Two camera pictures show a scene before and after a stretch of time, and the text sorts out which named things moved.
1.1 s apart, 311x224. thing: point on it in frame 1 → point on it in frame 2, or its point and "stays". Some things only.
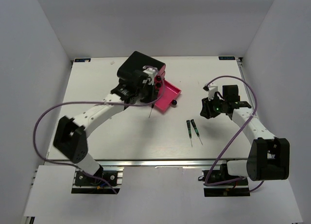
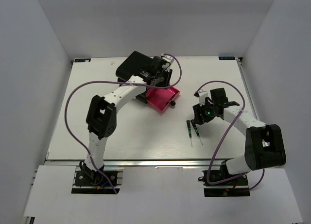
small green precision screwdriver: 152,107 → 166,102
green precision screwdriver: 189,128 stays
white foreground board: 156,196 stays
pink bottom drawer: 168,92 stays
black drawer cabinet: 137,61 stays
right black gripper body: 214,107 → 207,111
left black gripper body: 146,94 → 163,78
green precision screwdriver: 193,123 stays
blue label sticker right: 226,58 stays
